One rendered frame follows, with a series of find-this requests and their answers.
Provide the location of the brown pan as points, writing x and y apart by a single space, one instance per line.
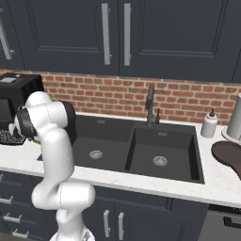
229 155

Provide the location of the grey dishwasher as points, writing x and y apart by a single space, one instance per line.
216 226

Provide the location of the dark cupboard door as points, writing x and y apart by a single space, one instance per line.
9 28
66 31
150 226
179 34
97 219

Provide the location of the dark drawer front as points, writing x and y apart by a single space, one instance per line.
31 221
37 235
22 204
19 183

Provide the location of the black double sink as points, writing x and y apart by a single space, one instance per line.
106 141

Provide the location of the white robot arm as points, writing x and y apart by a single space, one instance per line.
56 157

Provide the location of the black sink tap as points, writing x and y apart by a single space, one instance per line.
150 103

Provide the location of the grey paper towel roll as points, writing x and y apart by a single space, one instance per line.
235 119

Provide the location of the dark upper cupboard door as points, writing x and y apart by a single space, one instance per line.
9 28
179 34
66 31

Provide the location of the dark lower cupboard door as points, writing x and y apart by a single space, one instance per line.
97 219
150 226

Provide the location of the black coffee machine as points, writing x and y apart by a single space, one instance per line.
17 94

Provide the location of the green sponge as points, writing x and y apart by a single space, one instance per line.
37 142

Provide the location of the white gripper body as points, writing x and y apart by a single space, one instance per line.
12 129

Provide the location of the white soap dispenser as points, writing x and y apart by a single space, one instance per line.
209 125

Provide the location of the dark panel under sink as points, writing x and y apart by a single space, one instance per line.
135 198

